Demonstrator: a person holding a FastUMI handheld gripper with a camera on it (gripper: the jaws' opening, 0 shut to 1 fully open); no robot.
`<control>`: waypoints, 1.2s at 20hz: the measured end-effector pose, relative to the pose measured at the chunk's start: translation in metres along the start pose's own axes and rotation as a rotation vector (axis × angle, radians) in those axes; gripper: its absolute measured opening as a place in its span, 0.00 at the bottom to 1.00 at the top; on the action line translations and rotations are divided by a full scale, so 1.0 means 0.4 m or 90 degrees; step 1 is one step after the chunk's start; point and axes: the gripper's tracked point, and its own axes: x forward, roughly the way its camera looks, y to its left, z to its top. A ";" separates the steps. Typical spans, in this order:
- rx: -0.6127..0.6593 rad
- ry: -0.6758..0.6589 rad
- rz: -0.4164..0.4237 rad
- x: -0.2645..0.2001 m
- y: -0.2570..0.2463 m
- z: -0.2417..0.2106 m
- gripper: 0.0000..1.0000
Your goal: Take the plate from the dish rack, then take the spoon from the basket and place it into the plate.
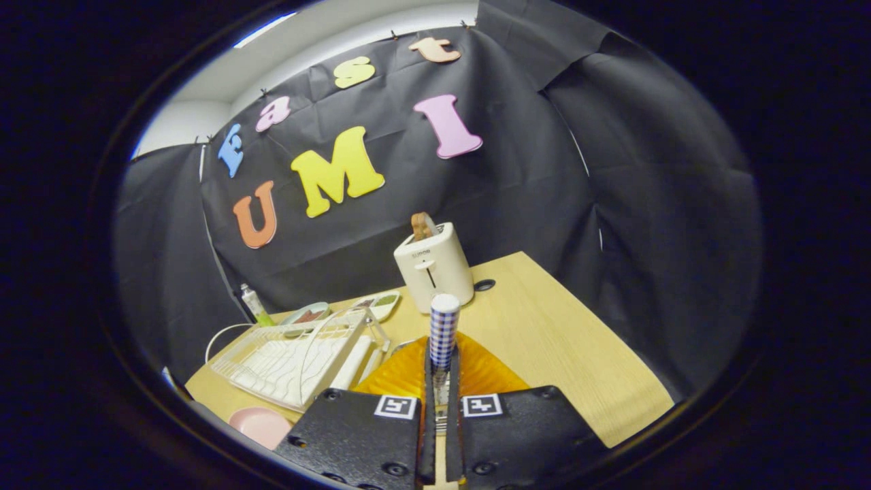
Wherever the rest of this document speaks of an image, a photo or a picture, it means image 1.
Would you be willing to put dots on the green liquid bottle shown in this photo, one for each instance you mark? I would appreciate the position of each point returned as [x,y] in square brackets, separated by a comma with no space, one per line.
[255,306]

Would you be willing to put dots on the brown toast slice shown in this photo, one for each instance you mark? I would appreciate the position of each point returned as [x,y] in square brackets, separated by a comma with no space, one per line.
[422,226]

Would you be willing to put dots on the white toaster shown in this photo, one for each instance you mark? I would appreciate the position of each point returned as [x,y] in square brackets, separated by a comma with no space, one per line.
[439,272]

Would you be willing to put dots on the pink plate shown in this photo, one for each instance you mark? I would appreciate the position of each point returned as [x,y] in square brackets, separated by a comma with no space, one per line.
[262,427]

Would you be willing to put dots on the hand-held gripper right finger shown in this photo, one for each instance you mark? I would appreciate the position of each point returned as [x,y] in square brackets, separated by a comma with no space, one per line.
[524,435]

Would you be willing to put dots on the light green plate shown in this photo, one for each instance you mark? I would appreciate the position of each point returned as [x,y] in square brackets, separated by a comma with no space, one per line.
[292,316]

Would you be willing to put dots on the brown meat patty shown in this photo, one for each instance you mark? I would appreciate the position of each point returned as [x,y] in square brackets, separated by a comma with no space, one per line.
[311,316]

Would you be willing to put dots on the white divided grain tray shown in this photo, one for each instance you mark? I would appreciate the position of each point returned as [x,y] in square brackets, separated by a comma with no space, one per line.
[381,307]

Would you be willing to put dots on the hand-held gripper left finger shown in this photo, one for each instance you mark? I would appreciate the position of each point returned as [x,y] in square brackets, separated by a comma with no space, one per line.
[354,435]

